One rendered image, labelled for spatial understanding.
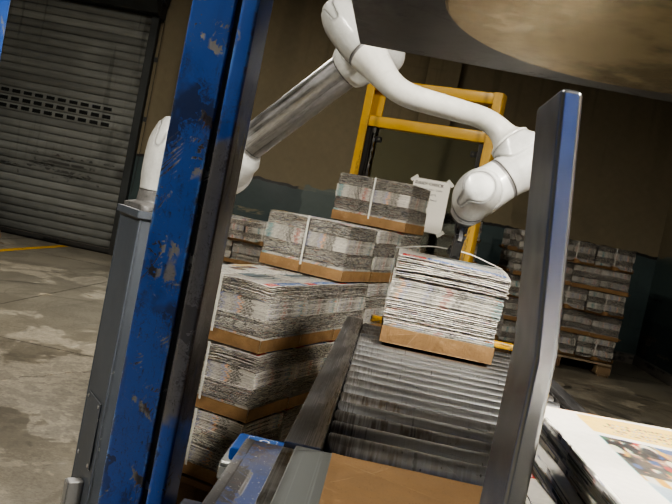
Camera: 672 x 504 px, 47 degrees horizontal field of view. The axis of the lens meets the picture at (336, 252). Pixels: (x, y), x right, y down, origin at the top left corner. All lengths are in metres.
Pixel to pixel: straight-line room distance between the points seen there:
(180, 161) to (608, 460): 0.78
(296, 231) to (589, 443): 2.90
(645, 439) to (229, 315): 2.34
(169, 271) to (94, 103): 9.37
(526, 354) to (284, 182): 9.44
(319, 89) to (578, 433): 2.01
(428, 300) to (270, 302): 0.70
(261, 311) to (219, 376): 0.27
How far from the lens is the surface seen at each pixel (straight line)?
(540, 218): 0.18
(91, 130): 10.24
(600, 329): 8.18
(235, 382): 2.56
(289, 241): 3.10
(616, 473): 0.19
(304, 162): 9.60
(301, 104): 2.22
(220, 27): 0.94
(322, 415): 1.18
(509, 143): 1.84
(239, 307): 2.53
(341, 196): 3.65
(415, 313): 1.95
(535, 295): 0.18
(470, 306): 1.95
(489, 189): 1.74
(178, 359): 0.94
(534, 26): 0.69
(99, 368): 2.31
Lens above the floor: 1.10
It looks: 3 degrees down
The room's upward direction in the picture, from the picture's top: 11 degrees clockwise
